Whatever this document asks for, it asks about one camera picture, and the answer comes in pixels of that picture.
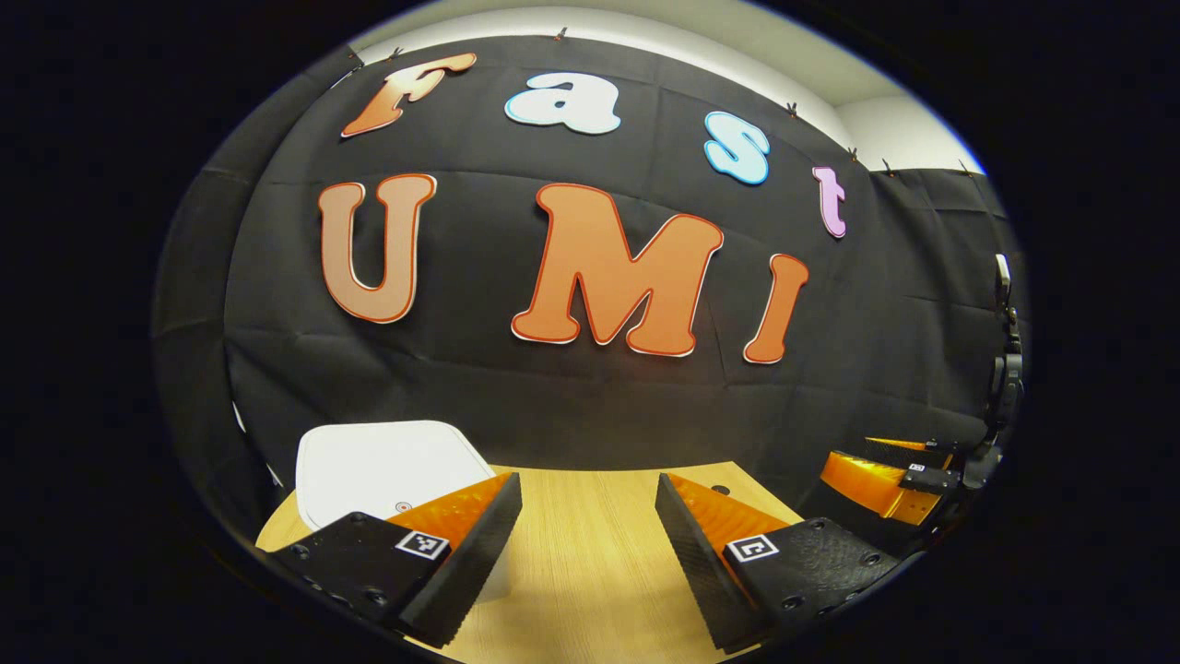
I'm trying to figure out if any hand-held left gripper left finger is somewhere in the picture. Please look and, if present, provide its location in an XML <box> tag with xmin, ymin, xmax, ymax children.
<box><xmin>267</xmin><ymin>472</ymin><xmax>524</xmax><ymax>649</ymax></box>

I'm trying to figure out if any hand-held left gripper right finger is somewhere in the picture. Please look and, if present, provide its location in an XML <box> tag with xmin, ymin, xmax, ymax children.
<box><xmin>655</xmin><ymin>473</ymin><xmax>926</xmax><ymax>656</ymax></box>

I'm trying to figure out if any white desktop garbage bin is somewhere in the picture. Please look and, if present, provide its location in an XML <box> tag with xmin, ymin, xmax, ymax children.
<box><xmin>295</xmin><ymin>421</ymin><xmax>513</xmax><ymax>605</ymax></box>

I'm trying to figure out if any wooden desktop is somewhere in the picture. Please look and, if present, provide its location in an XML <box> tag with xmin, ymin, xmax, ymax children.
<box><xmin>255</xmin><ymin>461</ymin><xmax>803</xmax><ymax>664</ymax></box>

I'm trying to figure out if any black backdrop cloth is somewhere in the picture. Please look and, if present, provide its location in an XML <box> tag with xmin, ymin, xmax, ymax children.
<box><xmin>152</xmin><ymin>35</ymin><xmax>1032</xmax><ymax>554</ymax></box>

